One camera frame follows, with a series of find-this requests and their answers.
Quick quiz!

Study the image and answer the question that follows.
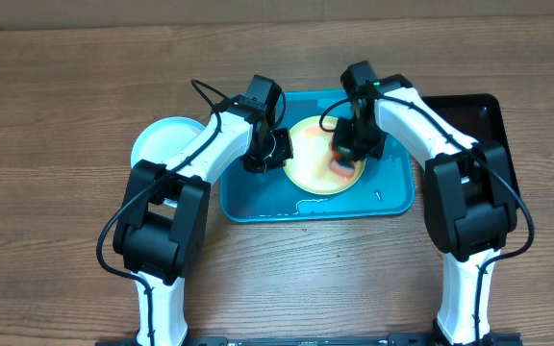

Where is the red sponge with green scourer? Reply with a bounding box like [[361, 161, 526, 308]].
[[329, 151, 358, 178]]

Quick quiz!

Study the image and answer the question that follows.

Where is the yellow plate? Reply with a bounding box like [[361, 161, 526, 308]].
[[284, 115, 366, 195]]

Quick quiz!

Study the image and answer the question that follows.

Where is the light blue plate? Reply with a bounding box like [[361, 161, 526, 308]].
[[130, 116, 205, 167]]

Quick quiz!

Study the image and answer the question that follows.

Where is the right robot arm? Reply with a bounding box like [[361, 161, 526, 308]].
[[333, 82, 522, 345]]

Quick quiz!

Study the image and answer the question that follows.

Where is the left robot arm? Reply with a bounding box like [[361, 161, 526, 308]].
[[105, 106, 292, 345]]

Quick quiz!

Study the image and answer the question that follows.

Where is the black plastic tray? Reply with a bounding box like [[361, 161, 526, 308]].
[[422, 93, 520, 194]]

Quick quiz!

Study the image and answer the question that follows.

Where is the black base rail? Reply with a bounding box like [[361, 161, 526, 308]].
[[94, 332, 523, 346]]

